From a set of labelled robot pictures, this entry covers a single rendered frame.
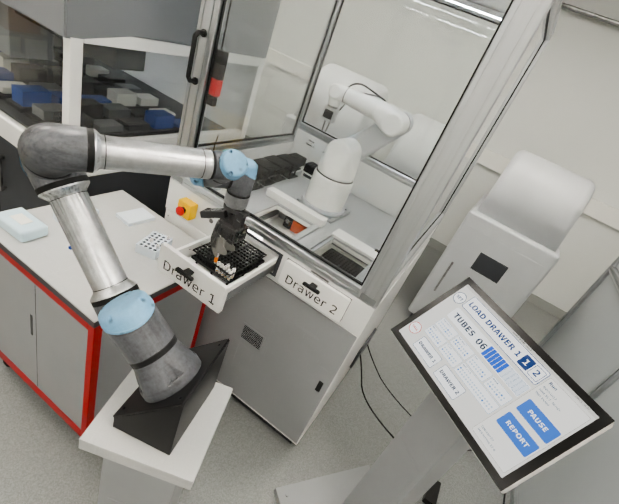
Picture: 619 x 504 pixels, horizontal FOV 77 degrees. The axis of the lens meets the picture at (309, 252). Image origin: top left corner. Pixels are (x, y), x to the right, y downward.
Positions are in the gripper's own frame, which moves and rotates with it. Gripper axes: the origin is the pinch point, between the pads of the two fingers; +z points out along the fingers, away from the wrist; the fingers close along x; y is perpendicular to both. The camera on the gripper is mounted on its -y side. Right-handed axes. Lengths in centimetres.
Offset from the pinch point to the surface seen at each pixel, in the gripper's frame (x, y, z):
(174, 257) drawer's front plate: -10.8, -8.1, 3.3
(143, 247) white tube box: -4.2, -28.8, 14.7
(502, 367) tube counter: 8, 93, -17
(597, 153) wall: 343, 132, -63
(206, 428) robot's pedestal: -39, 37, 18
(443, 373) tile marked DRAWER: 5, 82, -6
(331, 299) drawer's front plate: 21.2, 39.3, 5.0
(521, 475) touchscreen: -13, 106, -7
